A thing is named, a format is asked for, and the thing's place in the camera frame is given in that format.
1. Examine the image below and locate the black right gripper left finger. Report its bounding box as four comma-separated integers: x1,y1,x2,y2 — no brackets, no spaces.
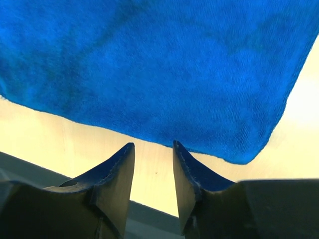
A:
44,143,135,238

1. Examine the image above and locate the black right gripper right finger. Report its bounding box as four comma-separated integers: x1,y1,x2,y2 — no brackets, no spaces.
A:
172,141,239,236

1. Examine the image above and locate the blue towel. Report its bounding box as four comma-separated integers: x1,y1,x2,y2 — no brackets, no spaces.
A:
0,0,319,164

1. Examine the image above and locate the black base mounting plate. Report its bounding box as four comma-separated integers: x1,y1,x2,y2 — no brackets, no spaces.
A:
0,151,181,239

